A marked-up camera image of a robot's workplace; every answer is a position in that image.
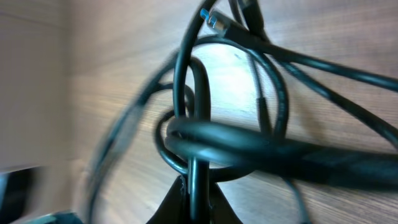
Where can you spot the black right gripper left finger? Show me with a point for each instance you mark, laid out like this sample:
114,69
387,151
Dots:
174,208

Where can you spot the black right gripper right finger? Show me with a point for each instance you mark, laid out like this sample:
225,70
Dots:
221,211

